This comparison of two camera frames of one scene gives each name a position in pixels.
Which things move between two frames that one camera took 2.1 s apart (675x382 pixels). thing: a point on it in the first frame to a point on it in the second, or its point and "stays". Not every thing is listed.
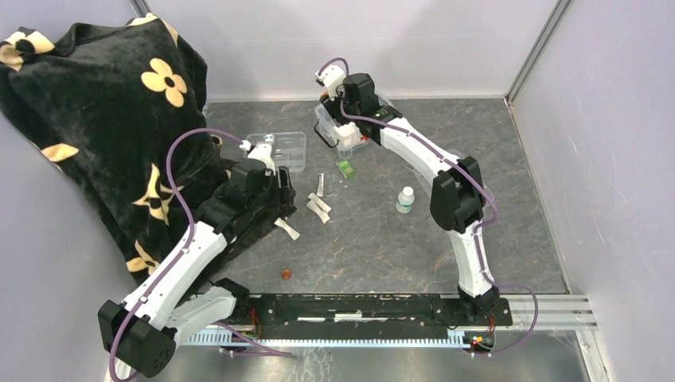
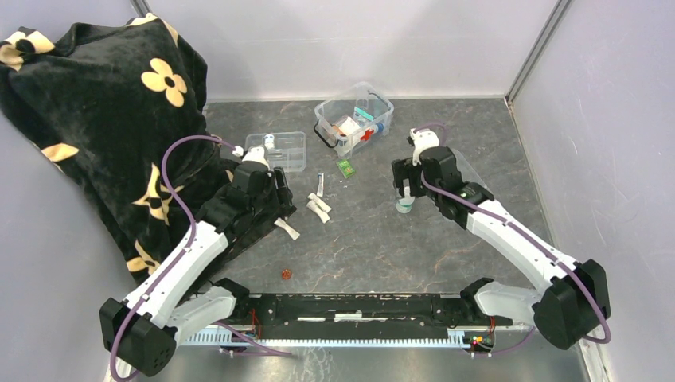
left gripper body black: x=275 y=196 stays
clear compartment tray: x=288 y=149 stays
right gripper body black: x=334 y=108 to x=404 y=169
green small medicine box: x=347 y=169 stays
